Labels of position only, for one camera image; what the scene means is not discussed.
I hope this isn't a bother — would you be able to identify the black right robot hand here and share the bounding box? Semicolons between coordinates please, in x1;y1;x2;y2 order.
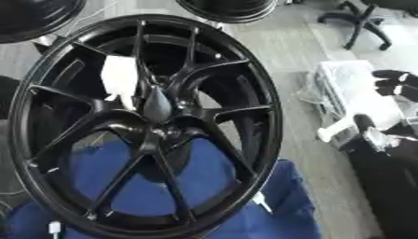
351;69;418;151

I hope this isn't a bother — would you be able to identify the black round wheel rim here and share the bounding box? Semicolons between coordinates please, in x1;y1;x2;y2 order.
0;0;89;45
174;0;280;24

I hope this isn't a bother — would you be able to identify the black spoked wheel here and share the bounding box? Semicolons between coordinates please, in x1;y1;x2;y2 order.
7;13;286;239

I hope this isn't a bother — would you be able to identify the white plastic-wrapped box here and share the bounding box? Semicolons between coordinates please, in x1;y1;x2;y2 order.
303;59;407;144

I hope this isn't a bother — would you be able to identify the black office chair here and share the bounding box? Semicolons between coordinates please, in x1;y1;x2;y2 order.
316;0;396;51

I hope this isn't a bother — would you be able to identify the white tag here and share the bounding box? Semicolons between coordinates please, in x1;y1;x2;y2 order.
251;190;274;215

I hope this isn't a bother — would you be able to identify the white cable plug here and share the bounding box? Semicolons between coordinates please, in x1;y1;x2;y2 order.
47;220;64;239

